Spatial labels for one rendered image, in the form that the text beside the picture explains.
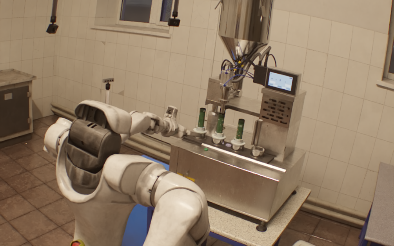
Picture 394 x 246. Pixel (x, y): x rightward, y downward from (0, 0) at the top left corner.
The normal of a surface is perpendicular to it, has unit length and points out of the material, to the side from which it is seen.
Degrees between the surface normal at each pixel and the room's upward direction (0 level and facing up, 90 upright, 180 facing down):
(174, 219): 45
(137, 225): 90
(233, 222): 0
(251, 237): 0
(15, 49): 90
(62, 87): 90
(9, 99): 90
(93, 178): 74
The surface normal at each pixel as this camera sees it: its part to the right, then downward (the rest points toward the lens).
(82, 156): -0.32, -0.07
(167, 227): -0.28, -0.43
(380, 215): 0.12, -0.95
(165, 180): -0.15, -0.73
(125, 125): 0.85, 0.16
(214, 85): -0.52, 0.20
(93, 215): 0.30, 0.60
